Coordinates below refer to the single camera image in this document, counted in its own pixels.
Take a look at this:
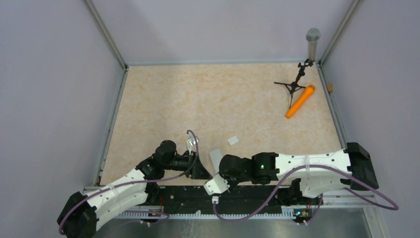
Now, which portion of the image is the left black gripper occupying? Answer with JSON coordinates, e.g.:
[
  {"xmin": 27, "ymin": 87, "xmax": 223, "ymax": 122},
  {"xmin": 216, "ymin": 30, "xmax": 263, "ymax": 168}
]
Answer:
[{"xmin": 163, "ymin": 151, "xmax": 212, "ymax": 180}]

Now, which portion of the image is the orange toy microphone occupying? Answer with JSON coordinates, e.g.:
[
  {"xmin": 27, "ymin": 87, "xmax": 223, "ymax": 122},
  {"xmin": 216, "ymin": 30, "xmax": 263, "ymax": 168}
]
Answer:
[{"xmin": 285, "ymin": 85, "xmax": 315, "ymax": 119}]

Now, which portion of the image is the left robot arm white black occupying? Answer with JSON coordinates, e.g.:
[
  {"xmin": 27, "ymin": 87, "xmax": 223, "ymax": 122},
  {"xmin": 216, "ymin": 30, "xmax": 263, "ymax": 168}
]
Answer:
[{"xmin": 57, "ymin": 136, "xmax": 210, "ymax": 238}]

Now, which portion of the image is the white remote control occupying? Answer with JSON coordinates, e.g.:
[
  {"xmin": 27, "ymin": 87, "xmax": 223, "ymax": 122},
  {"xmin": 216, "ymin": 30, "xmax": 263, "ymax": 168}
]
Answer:
[{"xmin": 209, "ymin": 149, "xmax": 223, "ymax": 174}]

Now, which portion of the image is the black mini tripod stand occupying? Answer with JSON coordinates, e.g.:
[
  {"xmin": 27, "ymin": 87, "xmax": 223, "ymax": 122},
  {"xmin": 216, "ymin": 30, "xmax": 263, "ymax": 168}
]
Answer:
[{"xmin": 274, "ymin": 59, "xmax": 314, "ymax": 109}]

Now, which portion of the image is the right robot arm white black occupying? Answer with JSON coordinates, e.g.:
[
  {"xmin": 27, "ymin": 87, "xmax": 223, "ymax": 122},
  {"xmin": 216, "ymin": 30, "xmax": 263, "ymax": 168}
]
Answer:
[{"xmin": 216, "ymin": 142, "xmax": 379, "ymax": 204}]

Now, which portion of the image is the white battery cover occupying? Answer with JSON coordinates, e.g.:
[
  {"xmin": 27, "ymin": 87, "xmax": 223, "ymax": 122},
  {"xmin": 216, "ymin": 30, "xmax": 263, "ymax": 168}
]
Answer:
[{"xmin": 227, "ymin": 136, "xmax": 239, "ymax": 145}]

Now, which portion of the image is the small tan block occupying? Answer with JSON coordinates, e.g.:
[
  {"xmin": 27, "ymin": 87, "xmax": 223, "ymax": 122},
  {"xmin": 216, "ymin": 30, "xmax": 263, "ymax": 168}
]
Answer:
[{"xmin": 326, "ymin": 83, "xmax": 333, "ymax": 93}]

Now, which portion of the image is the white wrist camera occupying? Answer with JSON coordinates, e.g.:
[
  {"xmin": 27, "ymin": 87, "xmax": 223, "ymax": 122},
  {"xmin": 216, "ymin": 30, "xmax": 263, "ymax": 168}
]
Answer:
[
  {"xmin": 203, "ymin": 174, "xmax": 230, "ymax": 195},
  {"xmin": 186, "ymin": 136, "xmax": 199, "ymax": 148}
]

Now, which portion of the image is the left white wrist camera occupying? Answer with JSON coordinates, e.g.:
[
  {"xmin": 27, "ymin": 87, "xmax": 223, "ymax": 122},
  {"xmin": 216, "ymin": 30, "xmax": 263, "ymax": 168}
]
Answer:
[{"xmin": 186, "ymin": 136, "xmax": 199, "ymax": 148}]

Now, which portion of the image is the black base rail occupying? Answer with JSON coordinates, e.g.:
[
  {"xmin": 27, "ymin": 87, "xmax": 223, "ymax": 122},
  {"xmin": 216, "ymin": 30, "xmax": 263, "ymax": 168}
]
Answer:
[{"xmin": 142, "ymin": 185, "xmax": 320, "ymax": 215}]

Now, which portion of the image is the grey metal cylinder post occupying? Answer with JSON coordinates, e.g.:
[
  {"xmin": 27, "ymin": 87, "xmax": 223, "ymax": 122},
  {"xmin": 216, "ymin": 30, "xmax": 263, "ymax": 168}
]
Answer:
[{"xmin": 306, "ymin": 28, "xmax": 321, "ymax": 61}]

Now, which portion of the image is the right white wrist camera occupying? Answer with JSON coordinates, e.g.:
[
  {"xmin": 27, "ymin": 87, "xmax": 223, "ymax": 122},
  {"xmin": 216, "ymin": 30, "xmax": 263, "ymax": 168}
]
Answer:
[{"xmin": 203, "ymin": 174, "xmax": 230, "ymax": 195}]

